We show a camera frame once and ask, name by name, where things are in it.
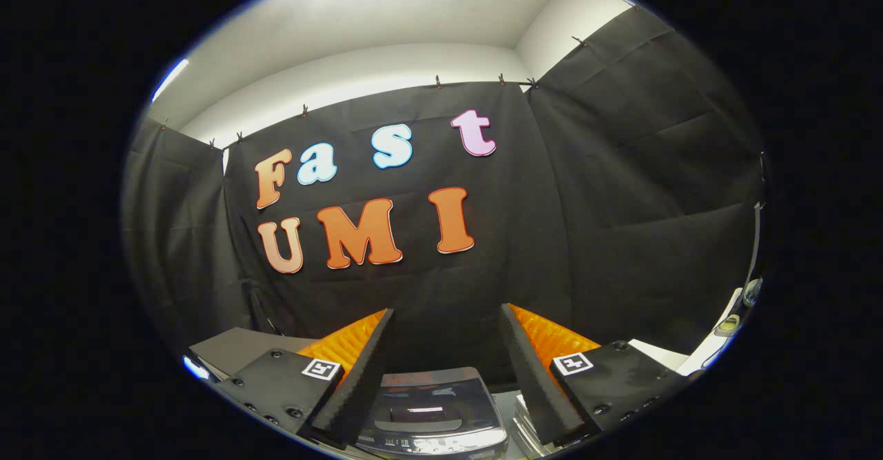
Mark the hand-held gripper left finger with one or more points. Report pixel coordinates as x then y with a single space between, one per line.
365 377

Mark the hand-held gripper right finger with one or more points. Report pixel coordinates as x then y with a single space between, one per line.
534 377

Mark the glossy washing machine lid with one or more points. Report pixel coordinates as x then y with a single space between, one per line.
441 394

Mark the dark grey washing machine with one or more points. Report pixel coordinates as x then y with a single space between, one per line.
441 443

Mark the stack of white papers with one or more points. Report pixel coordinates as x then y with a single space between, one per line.
528 434

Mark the grey cabinet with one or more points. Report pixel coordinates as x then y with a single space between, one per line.
241 346

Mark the white side table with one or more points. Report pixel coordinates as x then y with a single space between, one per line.
661 355

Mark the small olive object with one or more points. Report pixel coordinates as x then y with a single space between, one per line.
726 325

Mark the small grey-blue object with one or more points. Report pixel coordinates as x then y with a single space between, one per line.
752 292

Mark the narrow ceiling light strip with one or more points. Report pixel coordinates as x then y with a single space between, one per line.
170 79

